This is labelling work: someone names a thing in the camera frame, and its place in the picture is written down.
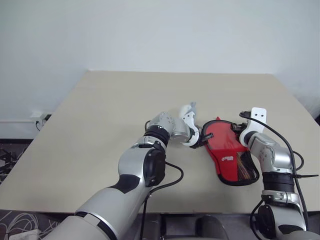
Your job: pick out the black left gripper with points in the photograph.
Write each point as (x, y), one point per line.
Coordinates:
(197, 144)

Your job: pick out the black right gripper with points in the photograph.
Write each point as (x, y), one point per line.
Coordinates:
(241, 127)

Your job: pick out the red mesh pouch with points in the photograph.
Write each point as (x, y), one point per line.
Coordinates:
(226, 160)

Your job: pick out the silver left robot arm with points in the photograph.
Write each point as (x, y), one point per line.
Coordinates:
(130, 170)

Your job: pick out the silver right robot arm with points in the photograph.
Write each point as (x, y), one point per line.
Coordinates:
(280, 155)

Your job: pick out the dark rounded shape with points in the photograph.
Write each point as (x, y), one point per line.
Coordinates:
(212, 228)

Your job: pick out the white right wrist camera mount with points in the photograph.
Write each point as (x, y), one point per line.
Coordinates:
(258, 120)

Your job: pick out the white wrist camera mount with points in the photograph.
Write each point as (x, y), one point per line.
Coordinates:
(258, 120)
(186, 111)

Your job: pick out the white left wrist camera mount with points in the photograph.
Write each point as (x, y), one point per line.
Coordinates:
(186, 111)

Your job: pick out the white wall socket box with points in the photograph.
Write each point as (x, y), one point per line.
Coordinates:
(40, 117)

